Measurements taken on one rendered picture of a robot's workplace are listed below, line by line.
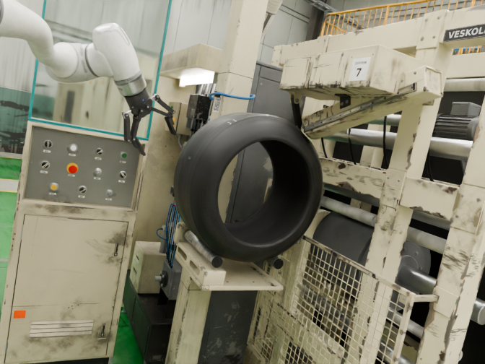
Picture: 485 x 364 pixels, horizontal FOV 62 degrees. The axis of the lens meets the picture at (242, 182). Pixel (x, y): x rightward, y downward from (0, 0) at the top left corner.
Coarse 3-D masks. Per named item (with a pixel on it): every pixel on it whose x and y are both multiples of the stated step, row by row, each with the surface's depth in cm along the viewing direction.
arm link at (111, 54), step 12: (108, 24) 116; (96, 36) 115; (108, 36) 114; (120, 36) 116; (96, 48) 117; (108, 48) 115; (120, 48) 116; (132, 48) 120; (96, 60) 118; (108, 60) 118; (120, 60) 118; (132, 60) 120; (96, 72) 122; (108, 72) 120; (120, 72) 120; (132, 72) 122
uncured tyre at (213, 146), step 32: (224, 128) 146; (256, 128) 147; (288, 128) 153; (192, 160) 147; (224, 160) 143; (288, 160) 186; (192, 192) 144; (288, 192) 189; (320, 192) 165; (192, 224) 150; (224, 224) 181; (256, 224) 187; (288, 224) 180; (224, 256) 156; (256, 256) 157
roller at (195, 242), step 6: (186, 234) 180; (192, 234) 177; (192, 240) 173; (198, 240) 169; (198, 246) 166; (204, 246) 163; (204, 252) 160; (210, 252) 157; (210, 258) 154; (216, 258) 152; (216, 264) 153
